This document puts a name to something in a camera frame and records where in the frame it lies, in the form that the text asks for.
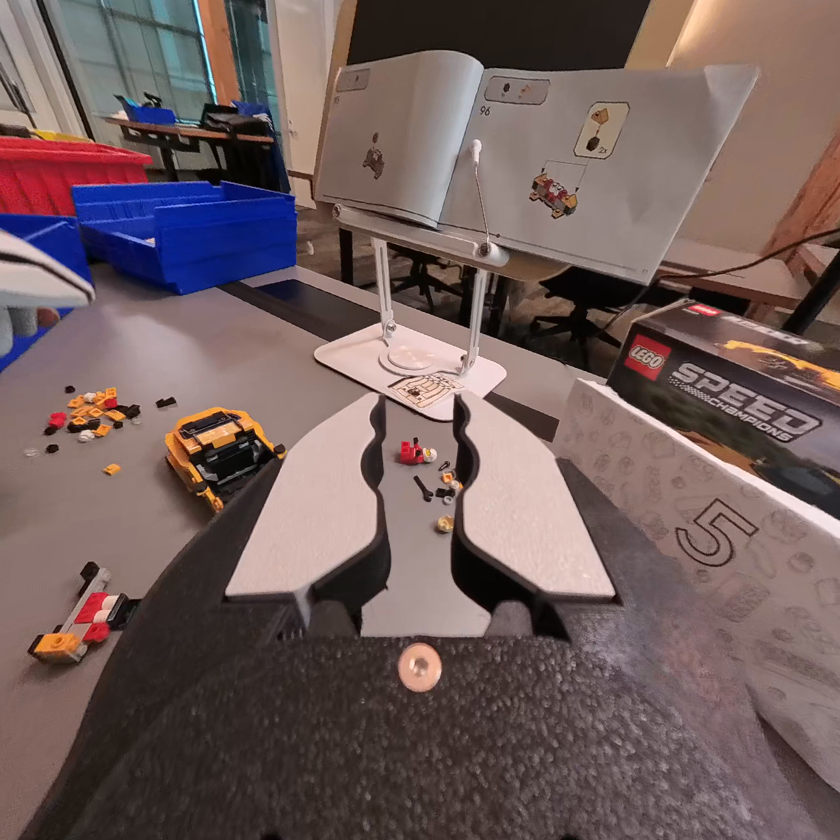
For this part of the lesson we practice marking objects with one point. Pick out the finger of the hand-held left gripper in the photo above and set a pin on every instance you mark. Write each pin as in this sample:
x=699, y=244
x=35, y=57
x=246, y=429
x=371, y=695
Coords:
x=39, y=289
x=33, y=253

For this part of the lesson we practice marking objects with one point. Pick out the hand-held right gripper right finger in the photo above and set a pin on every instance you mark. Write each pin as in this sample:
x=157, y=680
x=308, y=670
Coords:
x=525, y=512

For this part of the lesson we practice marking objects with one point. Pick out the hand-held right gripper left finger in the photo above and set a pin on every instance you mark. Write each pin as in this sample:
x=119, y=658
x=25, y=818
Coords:
x=308, y=512

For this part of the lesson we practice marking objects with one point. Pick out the pile of small lego pieces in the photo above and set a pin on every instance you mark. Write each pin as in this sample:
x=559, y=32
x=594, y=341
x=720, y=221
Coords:
x=92, y=417

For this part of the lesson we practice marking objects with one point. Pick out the red grey lego subassembly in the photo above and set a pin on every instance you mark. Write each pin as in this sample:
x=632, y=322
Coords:
x=85, y=613

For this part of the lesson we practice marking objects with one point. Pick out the tan round lego piece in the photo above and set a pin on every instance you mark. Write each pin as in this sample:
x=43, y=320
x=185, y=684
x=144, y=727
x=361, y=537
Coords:
x=445, y=523

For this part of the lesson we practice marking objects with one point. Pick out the yellow lego car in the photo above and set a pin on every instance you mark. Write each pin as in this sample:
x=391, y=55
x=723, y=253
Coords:
x=216, y=453

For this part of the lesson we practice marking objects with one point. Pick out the red lego minifigure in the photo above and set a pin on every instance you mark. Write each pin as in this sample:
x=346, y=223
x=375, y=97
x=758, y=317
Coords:
x=410, y=453

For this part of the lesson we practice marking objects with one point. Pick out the lego sticker sheet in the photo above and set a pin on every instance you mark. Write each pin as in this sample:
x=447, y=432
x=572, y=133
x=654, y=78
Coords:
x=426, y=390

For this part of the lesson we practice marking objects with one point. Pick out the lego set box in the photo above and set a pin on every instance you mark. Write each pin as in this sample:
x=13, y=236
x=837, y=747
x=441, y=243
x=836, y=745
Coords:
x=722, y=394

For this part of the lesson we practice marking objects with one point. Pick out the lego instruction booklet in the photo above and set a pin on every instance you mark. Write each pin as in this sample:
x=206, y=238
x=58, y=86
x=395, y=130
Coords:
x=590, y=164

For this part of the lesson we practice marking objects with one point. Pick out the blue storage bin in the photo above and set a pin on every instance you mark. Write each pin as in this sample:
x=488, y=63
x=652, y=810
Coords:
x=46, y=256
x=118, y=210
x=229, y=249

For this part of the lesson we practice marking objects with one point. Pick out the red storage bin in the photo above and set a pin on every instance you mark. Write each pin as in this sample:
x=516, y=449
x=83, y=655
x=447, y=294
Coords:
x=65, y=177

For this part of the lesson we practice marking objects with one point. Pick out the white numbered paper bag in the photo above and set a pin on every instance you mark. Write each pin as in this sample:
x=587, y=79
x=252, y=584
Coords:
x=656, y=472

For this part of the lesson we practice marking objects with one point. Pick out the white book stand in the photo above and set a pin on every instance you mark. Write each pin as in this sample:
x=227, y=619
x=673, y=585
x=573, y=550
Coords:
x=354, y=358

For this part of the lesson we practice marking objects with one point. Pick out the small blue crate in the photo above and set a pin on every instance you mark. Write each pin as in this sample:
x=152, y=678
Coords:
x=148, y=113

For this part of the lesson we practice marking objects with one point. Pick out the wooden desk with black legs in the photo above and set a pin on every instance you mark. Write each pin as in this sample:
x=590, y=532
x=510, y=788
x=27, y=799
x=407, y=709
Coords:
x=184, y=134

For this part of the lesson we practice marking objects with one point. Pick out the black office chair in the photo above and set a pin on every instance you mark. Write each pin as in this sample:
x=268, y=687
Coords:
x=423, y=279
x=577, y=295

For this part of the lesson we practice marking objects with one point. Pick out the black bag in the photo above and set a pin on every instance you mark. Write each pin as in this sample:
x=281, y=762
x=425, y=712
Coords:
x=236, y=118

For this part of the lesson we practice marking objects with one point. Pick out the brown wooden desk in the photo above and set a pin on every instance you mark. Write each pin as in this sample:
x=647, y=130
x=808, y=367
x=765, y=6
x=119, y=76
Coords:
x=722, y=272

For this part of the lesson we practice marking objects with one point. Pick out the black metal pole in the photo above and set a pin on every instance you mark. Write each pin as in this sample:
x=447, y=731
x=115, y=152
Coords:
x=814, y=295

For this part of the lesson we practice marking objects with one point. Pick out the large black panel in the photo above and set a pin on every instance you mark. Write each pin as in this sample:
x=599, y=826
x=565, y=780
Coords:
x=499, y=33

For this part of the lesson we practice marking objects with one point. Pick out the wooden support post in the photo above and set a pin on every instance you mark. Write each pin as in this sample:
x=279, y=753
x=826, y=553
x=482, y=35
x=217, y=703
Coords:
x=810, y=197

